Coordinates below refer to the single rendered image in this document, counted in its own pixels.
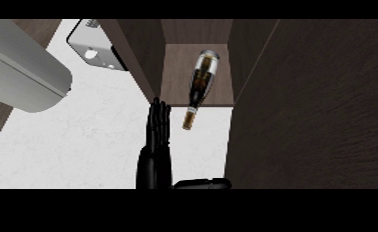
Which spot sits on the brown wooden cabinet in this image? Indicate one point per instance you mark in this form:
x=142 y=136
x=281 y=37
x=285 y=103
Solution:
x=197 y=76

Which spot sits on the white grey box appliance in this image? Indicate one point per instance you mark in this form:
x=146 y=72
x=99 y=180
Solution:
x=90 y=47

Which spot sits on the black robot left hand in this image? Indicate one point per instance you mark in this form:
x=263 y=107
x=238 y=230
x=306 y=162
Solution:
x=154 y=162

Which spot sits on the dark wine bottle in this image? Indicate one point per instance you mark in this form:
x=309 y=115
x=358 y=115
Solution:
x=202 y=76

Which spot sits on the dark brown cabinet door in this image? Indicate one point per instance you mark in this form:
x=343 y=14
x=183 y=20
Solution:
x=310 y=109

